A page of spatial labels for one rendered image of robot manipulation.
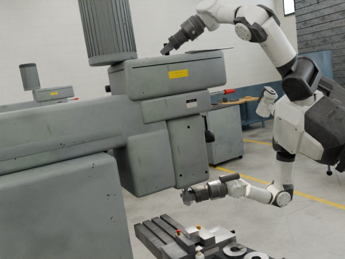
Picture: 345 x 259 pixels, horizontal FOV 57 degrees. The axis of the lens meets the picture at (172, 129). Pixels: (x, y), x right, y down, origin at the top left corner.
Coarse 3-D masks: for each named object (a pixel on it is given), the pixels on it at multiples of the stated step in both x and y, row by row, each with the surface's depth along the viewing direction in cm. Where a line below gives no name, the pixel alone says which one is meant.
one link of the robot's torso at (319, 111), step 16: (320, 80) 137; (320, 96) 128; (336, 96) 130; (272, 112) 143; (288, 112) 128; (304, 112) 125; (320, 112) 125; (336, 112) 124; (288, 128) 131; (304, 128) 125; (320, 128) 122; (336, 128) 121; (288, 144) 138; (304, 144) 130; (320, 144) 123; (336, 144) 120; (320, 160) 130; (336, 160) 128
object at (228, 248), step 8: (224, 248) 124; (232, 248) 124; (240, 248) 123; (248, 248) 124; (216, 256) 123; (224, 256) 121; (232, 256) 119; (240, 256) 118; (248, 256) 117; (256, 256) 117; (264, 256) 115
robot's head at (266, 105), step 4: (264, 96) 145; (264, 100) 145; (268, 100) 144; (272, 100) 144; (260, 104) 148; (264, 104) 146; (268, 104) 145; (272, 104) 146; (260, 108) 147; (264, 108) 146; (268, 108) 146; (272, 108) 143; (256, 112) 150; (260, 112) 147; (264, 112) 147; (268, 112) 147; (264, 116) 148; (268, 116) 148
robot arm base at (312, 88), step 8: (304, 56) 125; (320, 72) 126; (288, 80) 120; (296, 80) 118; (304, 80) 118; (312, 80) 123; (288, 88) 123; (296, 88) 121; (304, 88) 119; (312, 88) 120; (288, 96) 125; (296, 96) 123; (304, 96) 121
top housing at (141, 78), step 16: (128, 64) 120; (144, 64) 123; (160, 64) 126; (176, 64) 129; (192, 64) 133; (208, 64) 136; (224, 64) 141; (112, 80) 137; (128, 80) 121; (144, 80) 124; (160, 80) 127; (176, 80) 130; (192, 80) 133; (208, 80) 137; (224, 80) 141; (128, 96) 123; (144, 96) 124; (160, 96) 129
